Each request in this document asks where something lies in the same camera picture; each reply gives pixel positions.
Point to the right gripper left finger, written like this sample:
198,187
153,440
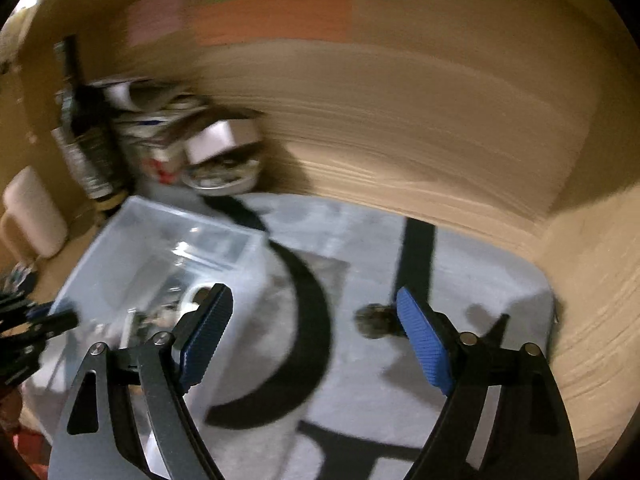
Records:
97,436

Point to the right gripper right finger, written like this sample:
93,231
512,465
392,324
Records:
504,417

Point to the clear plastic storage bin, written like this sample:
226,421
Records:
126,288

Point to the pink thermos bottle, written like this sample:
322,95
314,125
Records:
31,226

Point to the dark round metal trinket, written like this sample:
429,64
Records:
375,321

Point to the grey mat with black letters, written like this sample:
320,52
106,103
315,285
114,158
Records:
313,378

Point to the dark wine bottle elephant label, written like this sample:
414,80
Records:
87,138

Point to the white bowl of pebbles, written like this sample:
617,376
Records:
223,176

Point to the stack of books and papers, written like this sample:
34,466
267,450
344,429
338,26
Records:
153,120

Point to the pink sticky note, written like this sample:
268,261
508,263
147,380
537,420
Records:
150,20

